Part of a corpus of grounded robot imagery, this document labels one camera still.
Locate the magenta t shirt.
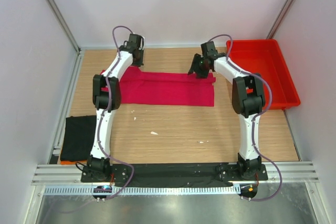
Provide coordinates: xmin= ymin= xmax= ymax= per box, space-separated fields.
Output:
xmin=100 ymin=67 xmax=217 ymax=108

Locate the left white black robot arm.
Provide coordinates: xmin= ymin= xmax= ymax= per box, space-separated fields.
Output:
xmin=82 ymin=46 xmax=144 ymax=182

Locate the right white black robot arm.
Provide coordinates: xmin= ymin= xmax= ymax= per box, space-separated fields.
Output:
xmin=188 ymin=53 xmax=266 ymax=180

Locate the red plastic bin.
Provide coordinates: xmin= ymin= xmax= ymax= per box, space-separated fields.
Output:
xmin=226 ymin=39 xmax=301 ymax=110

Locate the black folded t shirt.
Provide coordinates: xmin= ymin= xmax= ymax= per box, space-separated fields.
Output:
xmin=60 ymin=115 xmax=97 ymax=162

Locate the orange folded t shirt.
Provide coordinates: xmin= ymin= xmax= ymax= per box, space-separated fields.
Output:
xmin=58 ymin=161 xmax=87 ymax=165

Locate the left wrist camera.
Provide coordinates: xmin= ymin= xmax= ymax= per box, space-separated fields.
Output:
xmin=123 ymin=33 xmax=145 ymax=51

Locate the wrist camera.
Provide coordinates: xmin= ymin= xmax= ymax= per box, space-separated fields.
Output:
xmin=201 ymin=41 xmax=218 ymax=58
xmin=123 ymin=33 xmax=145 ymax=51

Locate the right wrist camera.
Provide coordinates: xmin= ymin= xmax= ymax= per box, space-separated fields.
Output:
xmin=201 ymin=41 xmax=218 ymax=58

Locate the left aluminium corner post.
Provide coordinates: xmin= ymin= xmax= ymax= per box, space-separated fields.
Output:
xmin=30 ymin=0 xmax=81 ymax=52

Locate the aluminium corner post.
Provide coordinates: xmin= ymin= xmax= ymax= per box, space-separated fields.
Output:
xmin=266 ymin=0 xmax=295 ymax=39
xmin=30 ymin=0 xmax=81 ymax=52

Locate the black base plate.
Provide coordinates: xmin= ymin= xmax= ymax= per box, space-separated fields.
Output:
xmin=81 ymin=163 xmax=268 ymax=188

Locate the slotted grey cable duct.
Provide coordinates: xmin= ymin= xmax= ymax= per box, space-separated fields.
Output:
xmin=44 ymin=184 xmax=240 ymax=196

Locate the right aluminium corner post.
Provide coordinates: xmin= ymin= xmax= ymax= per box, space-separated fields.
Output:
xmin=266 ymin=0 xmax=295 ymax=39

